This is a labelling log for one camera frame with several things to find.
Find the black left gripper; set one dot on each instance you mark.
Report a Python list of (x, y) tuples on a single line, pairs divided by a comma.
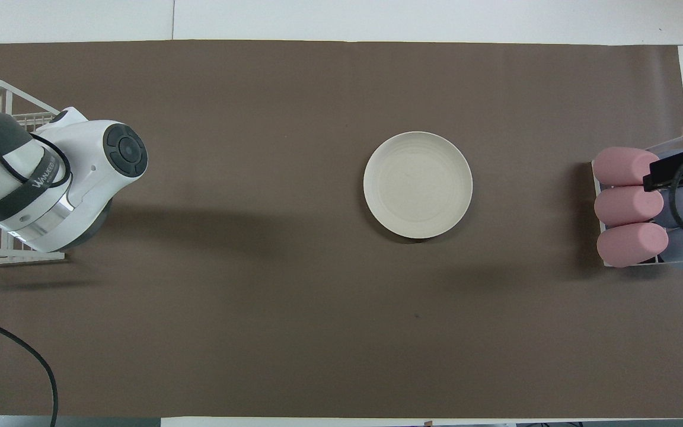
[(97, 219)]

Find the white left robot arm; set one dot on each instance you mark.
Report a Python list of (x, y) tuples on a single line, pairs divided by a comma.
[(80, 166)]

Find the round cream plate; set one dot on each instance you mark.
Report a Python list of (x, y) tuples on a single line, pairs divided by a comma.
[(417, 184)]

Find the pink plastic cup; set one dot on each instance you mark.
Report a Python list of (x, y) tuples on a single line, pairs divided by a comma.
[(629, 244), (626, 206), (620, 166)]

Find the brown table mat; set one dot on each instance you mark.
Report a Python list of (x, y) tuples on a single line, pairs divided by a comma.
[(288, 118)]

